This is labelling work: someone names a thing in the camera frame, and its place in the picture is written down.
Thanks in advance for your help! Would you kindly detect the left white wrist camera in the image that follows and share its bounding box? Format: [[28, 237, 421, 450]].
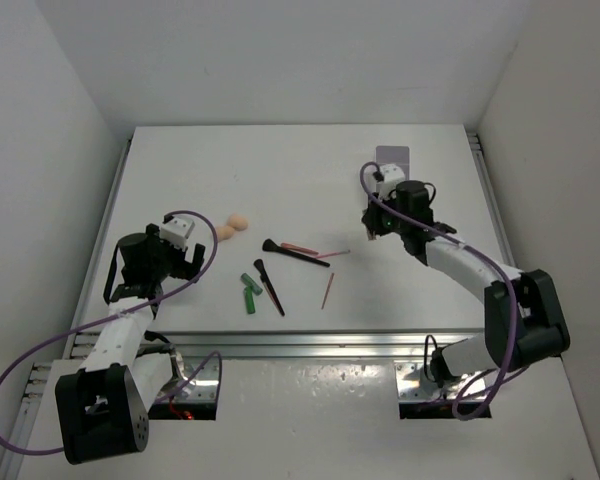
[[159, 215, 195, 251]]

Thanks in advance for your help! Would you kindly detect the thin pink lip brush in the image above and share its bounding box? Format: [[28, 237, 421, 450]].
[[315, 249, 351, 259]]

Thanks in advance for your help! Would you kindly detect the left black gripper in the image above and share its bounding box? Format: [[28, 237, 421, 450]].
[[146, 223, 203, 282]]

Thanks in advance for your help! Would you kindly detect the large black makeup brush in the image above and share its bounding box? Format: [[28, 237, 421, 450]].
[[262, 239, 330, 268]]

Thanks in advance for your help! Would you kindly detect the peach makeup sponge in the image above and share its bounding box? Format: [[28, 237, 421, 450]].
[[215, 225, 236, 242], [227, 214, 249, 231]]

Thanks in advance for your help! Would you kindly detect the black brush pink handle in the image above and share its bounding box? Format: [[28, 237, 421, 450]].
[[253, 259, 285, 317]]

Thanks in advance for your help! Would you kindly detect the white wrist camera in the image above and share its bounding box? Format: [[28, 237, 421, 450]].
[[372, 163, 407, 200], [159, 215, 195, 251]]

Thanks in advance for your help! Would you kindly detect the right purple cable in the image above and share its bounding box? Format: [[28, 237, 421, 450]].
[[358, 161, 531, 422]]

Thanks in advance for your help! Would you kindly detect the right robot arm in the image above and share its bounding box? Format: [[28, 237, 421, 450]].
[[362, 174, 571, 386]]

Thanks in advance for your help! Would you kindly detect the thin orange angled brush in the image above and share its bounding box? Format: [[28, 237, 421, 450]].
[[321, 272, 335, 310]]

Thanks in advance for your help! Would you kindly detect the white divided organizer box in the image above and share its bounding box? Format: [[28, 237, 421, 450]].
[[375, 145, 410, 176]]

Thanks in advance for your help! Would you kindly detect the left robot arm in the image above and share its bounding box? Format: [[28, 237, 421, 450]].
[[55, 216, 205, 465]]

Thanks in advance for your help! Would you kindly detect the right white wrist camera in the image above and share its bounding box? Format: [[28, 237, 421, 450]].
[[372, 163, 407, 200]]

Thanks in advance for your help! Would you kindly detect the aluminium rail frame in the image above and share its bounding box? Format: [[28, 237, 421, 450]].
[[20, 125, 503, 479]]

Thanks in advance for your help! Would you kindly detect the green tube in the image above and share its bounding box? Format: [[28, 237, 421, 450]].
[[243, 287, 256, 315], [240, 273, 263, 295]]

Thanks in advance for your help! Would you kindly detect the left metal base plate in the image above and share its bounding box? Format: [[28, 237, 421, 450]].
[[153, 350, 223, 405]]

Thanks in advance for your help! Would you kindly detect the metal base plate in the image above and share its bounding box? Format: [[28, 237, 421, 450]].
[[153, 350, 223, 405], [394, 360, 479, 404]]

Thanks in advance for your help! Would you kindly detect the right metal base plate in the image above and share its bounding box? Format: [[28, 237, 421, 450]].
[[394, 360, 479, 404]]

